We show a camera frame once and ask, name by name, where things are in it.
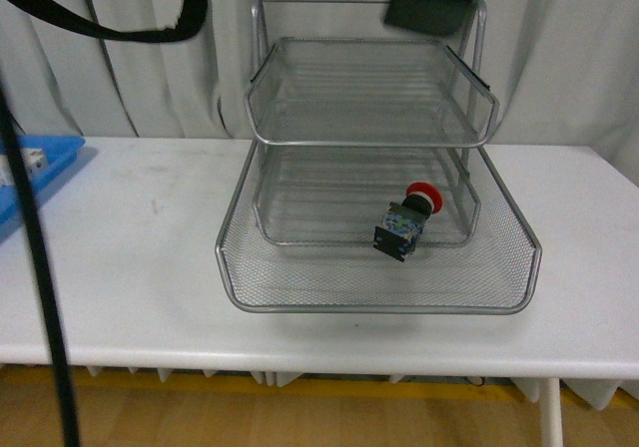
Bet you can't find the red emergency stop button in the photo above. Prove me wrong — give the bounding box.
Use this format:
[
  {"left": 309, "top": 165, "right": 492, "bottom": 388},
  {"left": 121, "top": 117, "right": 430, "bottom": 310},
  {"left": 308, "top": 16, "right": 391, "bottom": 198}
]
[{"left": 372, "top": 182, "right": 443, "bottom": 262}]

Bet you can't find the mesh tray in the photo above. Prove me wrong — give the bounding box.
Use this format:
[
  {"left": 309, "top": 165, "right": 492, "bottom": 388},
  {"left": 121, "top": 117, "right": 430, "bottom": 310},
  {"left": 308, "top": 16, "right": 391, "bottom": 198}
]
[
  {"left": 216, "top": 143, "right": 542, "bottom": 315},
  {"left": 253, "top": 146, "right": 481, "bottom": 247},
  {"left": 243, "top": 36, "right": 500, "bottom": 149}
]

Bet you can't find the blue plastic tray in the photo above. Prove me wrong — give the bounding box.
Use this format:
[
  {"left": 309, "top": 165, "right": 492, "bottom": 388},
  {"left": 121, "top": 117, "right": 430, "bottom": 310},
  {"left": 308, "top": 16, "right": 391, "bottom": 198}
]
[{"left": 1, "top": 136, "right": 86, "bottom": 241}]

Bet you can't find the white circuit breaker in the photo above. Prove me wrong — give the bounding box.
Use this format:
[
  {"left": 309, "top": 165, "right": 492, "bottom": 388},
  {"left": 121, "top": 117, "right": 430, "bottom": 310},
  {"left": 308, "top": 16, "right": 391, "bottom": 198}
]
[{"left": 0, "top": 148, "right": 49, "bottom": 187}]

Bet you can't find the white table leg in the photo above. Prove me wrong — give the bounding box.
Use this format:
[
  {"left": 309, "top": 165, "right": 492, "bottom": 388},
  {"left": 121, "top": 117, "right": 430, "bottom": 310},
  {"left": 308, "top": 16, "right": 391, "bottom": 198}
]
[{"left": 538, "top": 378, "right": 564, "bottom": 447}]

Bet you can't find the black strap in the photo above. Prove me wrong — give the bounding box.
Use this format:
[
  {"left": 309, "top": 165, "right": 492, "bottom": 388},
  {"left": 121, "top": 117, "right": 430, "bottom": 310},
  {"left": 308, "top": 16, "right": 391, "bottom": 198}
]
[{"left": 0, "top": 0, "right": 210, "bottom": 44}]

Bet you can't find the black cable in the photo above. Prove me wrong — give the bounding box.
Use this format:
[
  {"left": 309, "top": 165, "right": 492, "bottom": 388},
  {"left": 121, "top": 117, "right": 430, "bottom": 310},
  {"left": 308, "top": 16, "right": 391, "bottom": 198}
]
[{"left": 0, "top": 62, "right": 82, "bottom": 447}]

